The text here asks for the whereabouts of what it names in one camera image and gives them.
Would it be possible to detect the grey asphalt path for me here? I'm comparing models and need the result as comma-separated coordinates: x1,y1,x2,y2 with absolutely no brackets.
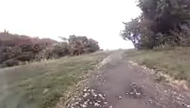
46,42,190,108

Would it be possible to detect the clump of dark trees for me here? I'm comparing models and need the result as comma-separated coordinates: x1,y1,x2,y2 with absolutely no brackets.
117,0,190,53

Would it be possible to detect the grass verge by trees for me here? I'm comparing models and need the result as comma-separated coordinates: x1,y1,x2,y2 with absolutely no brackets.
124,43,190,101

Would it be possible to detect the row of bushes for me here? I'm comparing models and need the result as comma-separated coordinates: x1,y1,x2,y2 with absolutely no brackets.
0,13,103,69

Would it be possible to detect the open grass field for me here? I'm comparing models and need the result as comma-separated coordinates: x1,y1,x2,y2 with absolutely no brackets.
0,50,114,108

